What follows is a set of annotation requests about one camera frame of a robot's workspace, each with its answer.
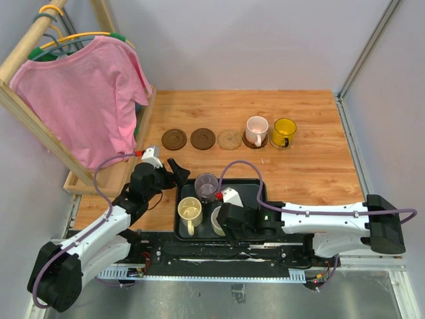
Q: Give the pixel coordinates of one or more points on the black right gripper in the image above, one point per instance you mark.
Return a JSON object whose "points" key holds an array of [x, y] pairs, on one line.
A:
{"points": [[233, 236]]}

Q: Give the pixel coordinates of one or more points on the pink mug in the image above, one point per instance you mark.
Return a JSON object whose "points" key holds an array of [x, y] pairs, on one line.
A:
{"points": [[256, 130]]}

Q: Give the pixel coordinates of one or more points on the woven rattan coaster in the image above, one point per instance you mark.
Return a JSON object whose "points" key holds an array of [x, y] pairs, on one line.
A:
{"points": [[229, 139], [281, 142]]}

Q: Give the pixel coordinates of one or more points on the purple cup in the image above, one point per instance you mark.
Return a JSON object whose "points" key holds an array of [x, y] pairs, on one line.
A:
{"points": [[206, 186]]}

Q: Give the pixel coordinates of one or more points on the cream yellow mug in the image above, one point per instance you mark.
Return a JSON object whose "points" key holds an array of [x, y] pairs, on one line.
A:
{"points": [[191, 213]]}

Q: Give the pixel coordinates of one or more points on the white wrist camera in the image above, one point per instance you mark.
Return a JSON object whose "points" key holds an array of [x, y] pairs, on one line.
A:
{"points": [[229, 195], [149, 155]]}

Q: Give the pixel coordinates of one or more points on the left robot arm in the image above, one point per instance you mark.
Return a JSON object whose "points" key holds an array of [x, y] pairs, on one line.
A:
{"points": [[62, 270]]}

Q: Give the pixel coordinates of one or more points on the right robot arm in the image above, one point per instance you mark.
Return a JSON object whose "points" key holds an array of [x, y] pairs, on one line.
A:
{"points": [[328, 230]]}

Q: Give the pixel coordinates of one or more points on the wooden clothes rack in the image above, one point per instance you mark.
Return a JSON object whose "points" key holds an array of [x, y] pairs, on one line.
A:
{"points": [[113, 178]]}

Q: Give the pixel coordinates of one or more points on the yellow clothes hanger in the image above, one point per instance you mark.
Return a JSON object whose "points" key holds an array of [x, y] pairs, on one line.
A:
{"points": [[83, 36]]}

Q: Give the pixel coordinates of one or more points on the pink t-shirt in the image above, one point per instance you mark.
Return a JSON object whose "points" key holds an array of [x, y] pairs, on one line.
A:
{"points": [[87, 100]]}

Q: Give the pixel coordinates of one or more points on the brown wooden coaster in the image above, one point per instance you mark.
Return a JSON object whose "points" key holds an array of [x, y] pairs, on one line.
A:
{"points": [[203, 139], [251, 145], [174, 139]]}

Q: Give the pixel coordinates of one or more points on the white mug yellow handle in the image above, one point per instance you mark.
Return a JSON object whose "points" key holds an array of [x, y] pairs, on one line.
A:
{"points": [[214, 222]]}

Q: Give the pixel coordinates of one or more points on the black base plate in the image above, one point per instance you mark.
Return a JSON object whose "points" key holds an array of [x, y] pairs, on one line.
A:
{"points": [[167, 255]]}

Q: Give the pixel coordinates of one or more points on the grey clothes hanger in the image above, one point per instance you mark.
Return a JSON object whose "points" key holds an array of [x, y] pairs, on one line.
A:
{"points": [[56, 50]]}

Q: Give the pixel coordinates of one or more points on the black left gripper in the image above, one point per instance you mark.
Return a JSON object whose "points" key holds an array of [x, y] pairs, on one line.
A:
{"points": [[178, 179]]}

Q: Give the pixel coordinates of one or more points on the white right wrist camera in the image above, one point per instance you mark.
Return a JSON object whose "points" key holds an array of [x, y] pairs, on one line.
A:
{"points": [[229, 195]]}

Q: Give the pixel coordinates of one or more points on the black serving tray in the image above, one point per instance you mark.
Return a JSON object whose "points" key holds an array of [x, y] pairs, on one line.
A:
{"points": [[247, 189]]}

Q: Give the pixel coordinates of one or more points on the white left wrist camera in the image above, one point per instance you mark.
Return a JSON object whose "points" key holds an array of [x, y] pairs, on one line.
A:
{"points": [[149, 155]]}

